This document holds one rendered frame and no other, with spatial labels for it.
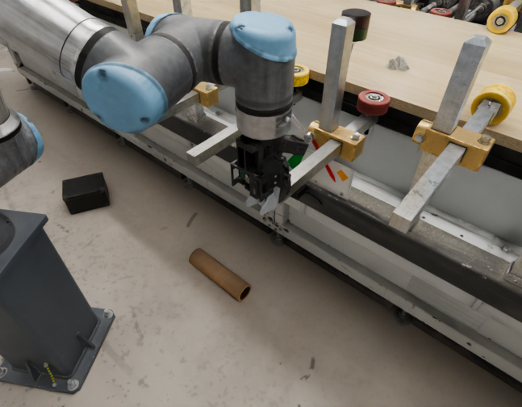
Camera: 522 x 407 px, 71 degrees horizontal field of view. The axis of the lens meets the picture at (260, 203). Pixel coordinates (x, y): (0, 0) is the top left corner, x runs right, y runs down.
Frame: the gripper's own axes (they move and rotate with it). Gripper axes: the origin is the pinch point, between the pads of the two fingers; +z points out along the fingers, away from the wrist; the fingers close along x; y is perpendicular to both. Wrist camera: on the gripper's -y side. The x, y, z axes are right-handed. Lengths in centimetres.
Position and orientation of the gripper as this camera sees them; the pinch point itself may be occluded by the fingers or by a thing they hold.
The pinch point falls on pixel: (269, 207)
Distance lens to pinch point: 76.6
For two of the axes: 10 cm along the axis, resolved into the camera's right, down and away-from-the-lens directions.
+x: 7.7, 4.5, -4.7
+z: 0.0, 7.2, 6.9
